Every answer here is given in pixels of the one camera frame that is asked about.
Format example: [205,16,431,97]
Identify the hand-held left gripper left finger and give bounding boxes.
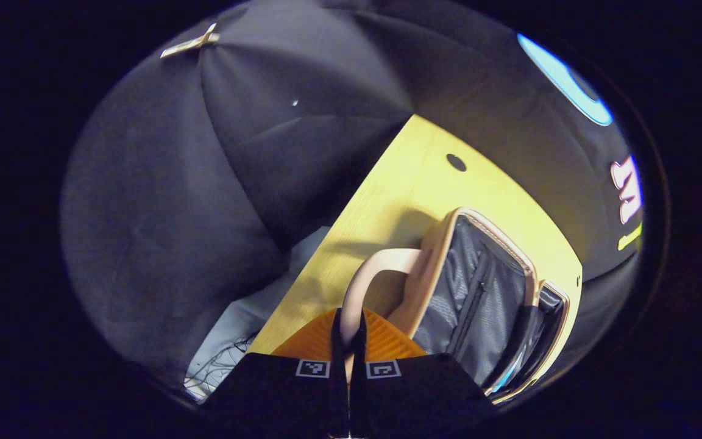
[205,308,350,437]

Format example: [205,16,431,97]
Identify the thin black cables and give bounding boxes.
[194,334,261,386]

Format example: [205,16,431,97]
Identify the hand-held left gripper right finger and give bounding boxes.
[351,308,498,437]

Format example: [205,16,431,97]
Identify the white clip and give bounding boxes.
[160,23,221,59]

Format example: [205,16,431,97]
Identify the black backdrop cloth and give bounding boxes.
[62,0,644,391]

